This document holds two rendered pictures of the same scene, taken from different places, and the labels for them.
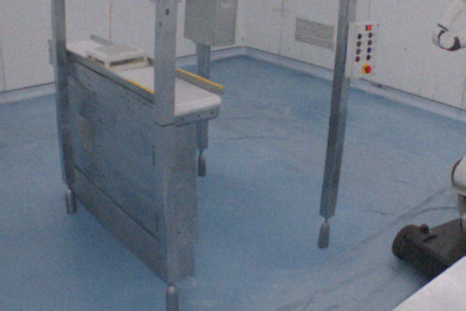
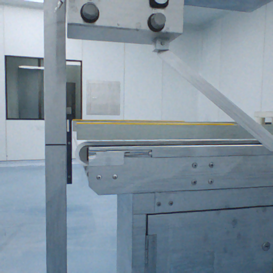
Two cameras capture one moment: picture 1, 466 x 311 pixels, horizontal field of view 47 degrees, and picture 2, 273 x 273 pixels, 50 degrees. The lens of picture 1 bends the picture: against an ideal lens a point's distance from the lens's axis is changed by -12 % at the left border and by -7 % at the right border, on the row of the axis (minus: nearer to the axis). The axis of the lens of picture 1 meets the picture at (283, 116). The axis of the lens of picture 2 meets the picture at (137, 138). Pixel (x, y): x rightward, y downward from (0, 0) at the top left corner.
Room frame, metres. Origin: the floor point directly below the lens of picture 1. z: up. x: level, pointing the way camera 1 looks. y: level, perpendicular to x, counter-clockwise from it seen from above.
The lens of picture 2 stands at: (2.57, -0.18, 1.00)
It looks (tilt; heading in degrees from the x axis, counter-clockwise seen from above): 5 degrees down; 120
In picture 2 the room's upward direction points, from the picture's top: 1 degrees clockwise
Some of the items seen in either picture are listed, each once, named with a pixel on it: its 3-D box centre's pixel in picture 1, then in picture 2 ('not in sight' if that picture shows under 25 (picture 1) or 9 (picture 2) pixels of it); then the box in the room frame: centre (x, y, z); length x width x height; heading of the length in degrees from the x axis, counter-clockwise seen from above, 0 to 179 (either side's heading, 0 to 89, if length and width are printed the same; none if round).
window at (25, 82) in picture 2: not in sight; (45, 89); (-1.74, 3.71, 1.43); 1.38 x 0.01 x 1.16; 49
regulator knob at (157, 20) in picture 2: not in sight; (158, 18); (2.32, 0.31, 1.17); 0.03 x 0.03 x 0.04; 44
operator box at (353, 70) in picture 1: (361, 49); not in sight; (2.60, -0.34, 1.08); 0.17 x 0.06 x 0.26; 134
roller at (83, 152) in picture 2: not in sight; (83, 146); (2.10, 0.36, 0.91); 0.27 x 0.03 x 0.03; 134
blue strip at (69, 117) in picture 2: not in sight; (69, 150); (1.98, 0.43, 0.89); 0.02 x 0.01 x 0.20; 44
